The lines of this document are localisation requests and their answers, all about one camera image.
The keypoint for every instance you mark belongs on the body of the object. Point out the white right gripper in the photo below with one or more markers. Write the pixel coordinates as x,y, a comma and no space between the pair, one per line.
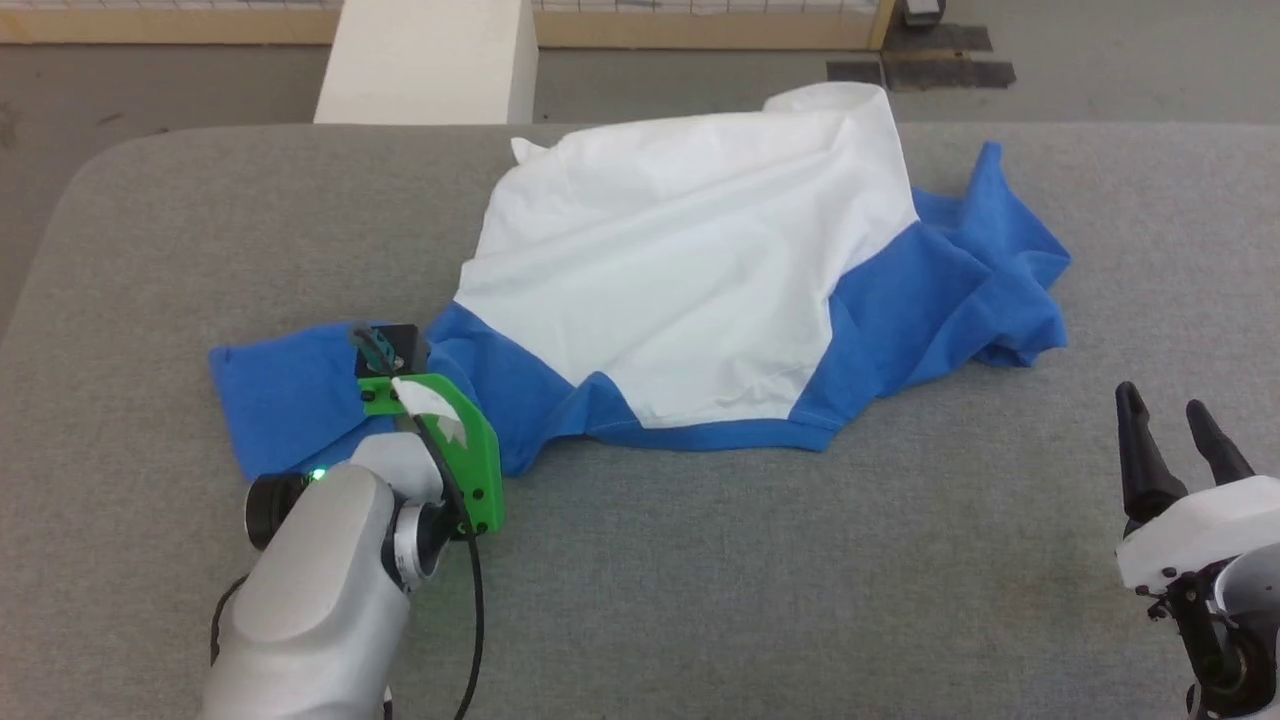
1200,530

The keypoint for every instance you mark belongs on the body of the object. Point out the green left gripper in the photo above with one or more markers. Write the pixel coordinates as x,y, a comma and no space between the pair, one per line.
478,460

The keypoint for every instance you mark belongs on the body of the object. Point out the white and blue garment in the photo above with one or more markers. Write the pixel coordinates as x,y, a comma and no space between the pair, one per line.
680,270

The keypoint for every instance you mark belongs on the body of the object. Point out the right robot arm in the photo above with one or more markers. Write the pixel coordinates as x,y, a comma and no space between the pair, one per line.
1235,630

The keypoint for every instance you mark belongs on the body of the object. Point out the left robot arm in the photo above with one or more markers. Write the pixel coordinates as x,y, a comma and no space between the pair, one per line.
310,590

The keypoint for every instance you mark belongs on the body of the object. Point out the white box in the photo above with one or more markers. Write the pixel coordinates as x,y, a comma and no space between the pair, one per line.
430,60

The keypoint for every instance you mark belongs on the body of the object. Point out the dark grey floor tape patch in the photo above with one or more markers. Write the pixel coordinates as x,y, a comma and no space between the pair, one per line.
950,74

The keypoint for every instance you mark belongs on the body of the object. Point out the grey partition leg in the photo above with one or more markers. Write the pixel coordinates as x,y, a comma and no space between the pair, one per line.
922,10

